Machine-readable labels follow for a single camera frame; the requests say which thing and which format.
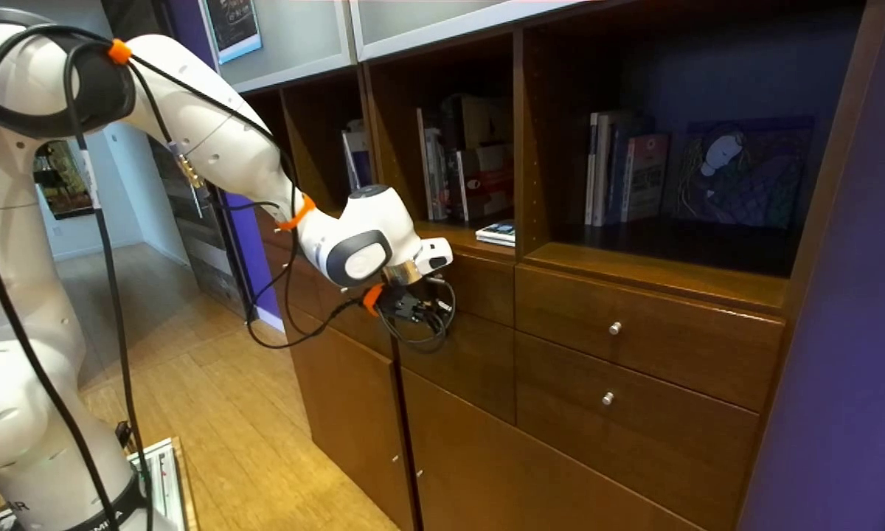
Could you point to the white box on floor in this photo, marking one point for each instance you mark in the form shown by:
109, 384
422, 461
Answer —
168, 499

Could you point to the small flat box on shelf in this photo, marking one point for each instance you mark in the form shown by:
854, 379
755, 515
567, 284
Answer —
496, 235

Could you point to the wooden shelf cabinet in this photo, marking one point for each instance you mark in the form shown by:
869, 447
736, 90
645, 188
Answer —
432, 459

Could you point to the framed wall picture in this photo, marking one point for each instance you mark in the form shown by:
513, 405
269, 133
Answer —
61, 180

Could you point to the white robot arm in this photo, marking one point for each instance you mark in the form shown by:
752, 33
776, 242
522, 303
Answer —
64, 469

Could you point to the books in right shelf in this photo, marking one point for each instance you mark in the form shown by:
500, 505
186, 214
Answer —
627, 170

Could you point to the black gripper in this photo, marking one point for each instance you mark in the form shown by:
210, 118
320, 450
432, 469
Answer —
422, 313

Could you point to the framed poster top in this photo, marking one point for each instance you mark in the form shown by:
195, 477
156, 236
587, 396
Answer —
233, 28

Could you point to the dark blue picture book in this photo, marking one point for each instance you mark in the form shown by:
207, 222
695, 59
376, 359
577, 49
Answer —
741, 173

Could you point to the books in shelf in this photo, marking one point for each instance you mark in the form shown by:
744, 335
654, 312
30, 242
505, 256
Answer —
468, 158
356, 145
627, 170

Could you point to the books in middle shelf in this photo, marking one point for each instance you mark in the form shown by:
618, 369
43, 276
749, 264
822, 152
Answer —
468, 158

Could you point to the books in left shelf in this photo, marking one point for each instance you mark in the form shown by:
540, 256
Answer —
356, 145

